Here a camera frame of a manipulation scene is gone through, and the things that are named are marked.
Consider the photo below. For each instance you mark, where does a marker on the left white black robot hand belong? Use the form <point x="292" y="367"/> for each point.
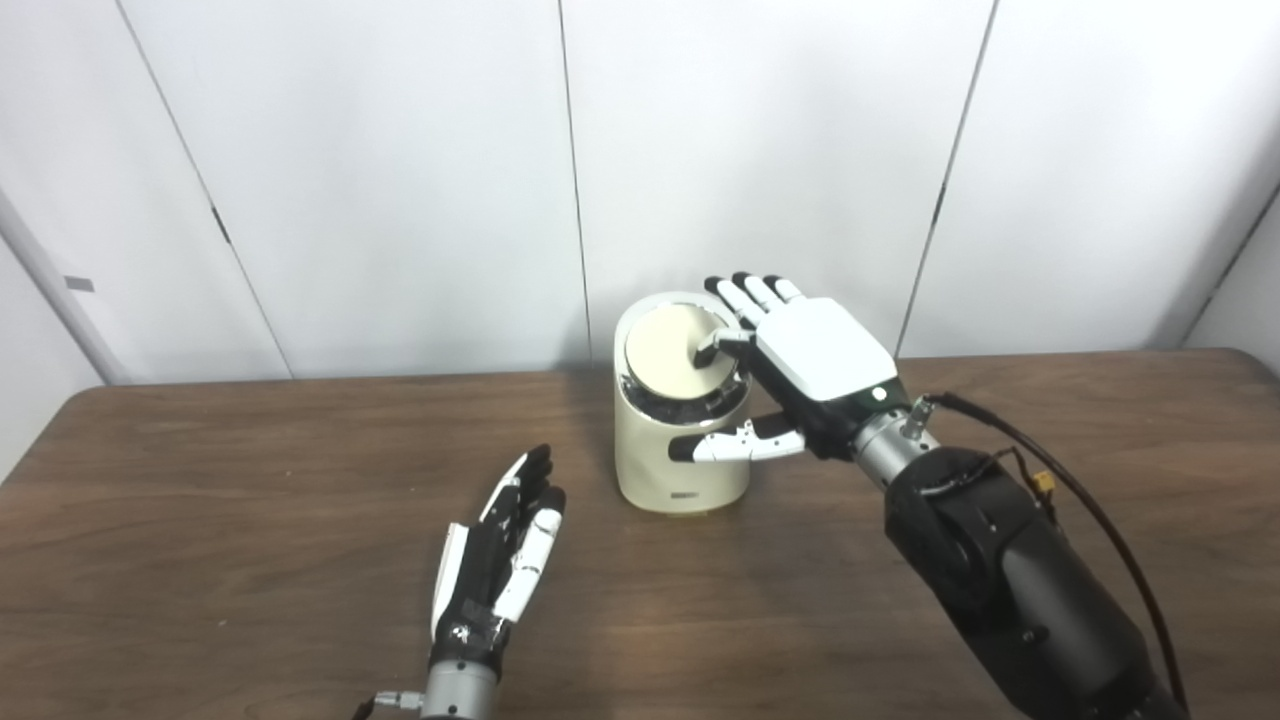
<point x="485" y="570"/>

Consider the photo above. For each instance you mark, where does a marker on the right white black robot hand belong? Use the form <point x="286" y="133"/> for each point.
<point x="825" y="360"/>

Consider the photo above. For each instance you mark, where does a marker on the cream round bin lid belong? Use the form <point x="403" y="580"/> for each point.
<point x="660" y="355"/>

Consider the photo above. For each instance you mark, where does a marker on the cream-colored bin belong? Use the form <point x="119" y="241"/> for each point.
<point x="670" y="460"/>

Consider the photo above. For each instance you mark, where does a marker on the dark wall panel hinge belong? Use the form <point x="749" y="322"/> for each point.
<point x="220" y="225"/>

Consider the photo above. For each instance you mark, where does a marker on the small gray wall label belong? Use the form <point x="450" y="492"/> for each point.
<point x="79" y="284"/>

